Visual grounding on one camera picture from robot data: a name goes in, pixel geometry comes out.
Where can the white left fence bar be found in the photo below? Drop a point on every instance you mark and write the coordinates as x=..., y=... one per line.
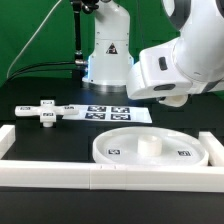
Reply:
x=7, y=138

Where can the white front fence bar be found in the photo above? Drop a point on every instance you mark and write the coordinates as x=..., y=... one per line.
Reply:
x=110, y=177

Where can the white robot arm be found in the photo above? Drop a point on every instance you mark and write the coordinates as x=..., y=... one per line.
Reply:
x=192, y=63

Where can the black camera stand pole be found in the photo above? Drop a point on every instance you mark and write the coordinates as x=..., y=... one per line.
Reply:
x=78, y=6

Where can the white round table top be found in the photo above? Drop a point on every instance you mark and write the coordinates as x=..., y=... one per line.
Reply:
x=148, y=146

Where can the white right fence bar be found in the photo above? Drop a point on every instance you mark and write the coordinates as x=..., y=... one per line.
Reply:
x=214, y=148

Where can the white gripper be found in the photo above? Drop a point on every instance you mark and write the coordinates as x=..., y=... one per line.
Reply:
x=156, y=74

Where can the white fence bar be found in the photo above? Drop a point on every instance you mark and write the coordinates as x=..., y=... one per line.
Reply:
x=110, y=177
x=214, y=148
x=7, y=138

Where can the paper sheet with markers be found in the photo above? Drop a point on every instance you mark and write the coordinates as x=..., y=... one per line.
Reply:
x=111, y=114

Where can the white cross-shaped table base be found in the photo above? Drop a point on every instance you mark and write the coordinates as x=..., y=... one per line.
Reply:
x=47, y=112

